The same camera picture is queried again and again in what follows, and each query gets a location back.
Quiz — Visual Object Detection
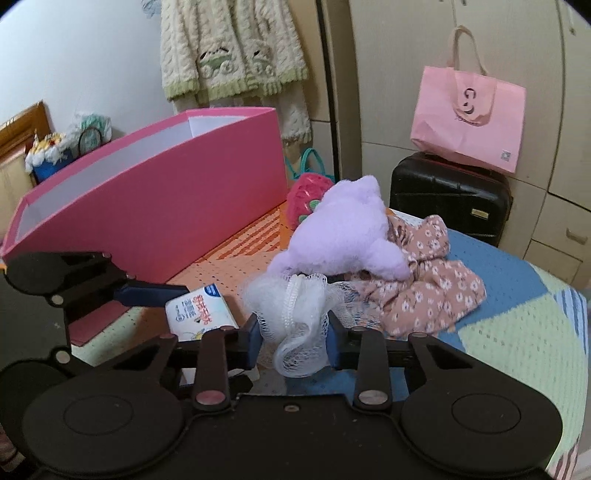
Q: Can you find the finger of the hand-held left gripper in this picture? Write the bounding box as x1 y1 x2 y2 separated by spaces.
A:
50 347 116 377
48 250 191 308

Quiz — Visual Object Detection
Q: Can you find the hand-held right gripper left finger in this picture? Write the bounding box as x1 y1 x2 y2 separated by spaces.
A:
113 314 262 411

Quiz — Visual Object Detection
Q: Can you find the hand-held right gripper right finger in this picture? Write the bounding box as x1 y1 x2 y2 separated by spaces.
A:
325 310 467 409

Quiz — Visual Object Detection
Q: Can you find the white mesh bath sponge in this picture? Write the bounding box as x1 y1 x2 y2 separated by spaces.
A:
240 272 384 379

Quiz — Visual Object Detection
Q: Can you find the white tissue pack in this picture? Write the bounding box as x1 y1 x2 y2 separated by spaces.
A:
165 282 241 342

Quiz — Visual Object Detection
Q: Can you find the pink cardboard box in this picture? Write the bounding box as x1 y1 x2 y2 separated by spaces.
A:
0 107 289 346

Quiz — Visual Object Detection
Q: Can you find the pink floral scrunchie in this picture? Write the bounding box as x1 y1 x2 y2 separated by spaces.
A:
342 215 488 337

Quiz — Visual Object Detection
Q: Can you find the purple plush toy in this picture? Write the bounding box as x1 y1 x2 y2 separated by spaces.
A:
268 174 411 282

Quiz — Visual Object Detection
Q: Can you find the red plush toy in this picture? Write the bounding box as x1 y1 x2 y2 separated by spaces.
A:
286 174 335 232

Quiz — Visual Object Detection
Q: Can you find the blue tub with white fluff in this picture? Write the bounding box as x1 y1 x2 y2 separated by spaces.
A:
25 131 77 183

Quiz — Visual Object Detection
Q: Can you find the patchwork blanket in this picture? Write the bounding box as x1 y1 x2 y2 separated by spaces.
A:
69 203 589 480

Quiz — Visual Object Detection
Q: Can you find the green and white packet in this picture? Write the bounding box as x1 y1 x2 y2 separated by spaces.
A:
69 112 113 144

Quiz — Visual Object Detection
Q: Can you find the black suitcase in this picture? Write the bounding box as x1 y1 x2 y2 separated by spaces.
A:
389 152 514 247

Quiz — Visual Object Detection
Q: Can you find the wooden cabinet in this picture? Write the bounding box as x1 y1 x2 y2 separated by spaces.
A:
0 102 58 222

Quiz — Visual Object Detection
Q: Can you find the pink tote bag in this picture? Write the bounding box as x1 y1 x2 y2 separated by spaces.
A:
410 25 527 175

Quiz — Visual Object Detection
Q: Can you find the fluffy cream pajama jacket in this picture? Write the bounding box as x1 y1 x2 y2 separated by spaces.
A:
159 0 309 103

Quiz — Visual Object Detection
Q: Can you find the beige wardrobe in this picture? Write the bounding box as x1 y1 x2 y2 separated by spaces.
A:
318 0 591 289

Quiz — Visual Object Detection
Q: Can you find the teal handled bag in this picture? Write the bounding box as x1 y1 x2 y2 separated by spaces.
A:
284 148 335 183

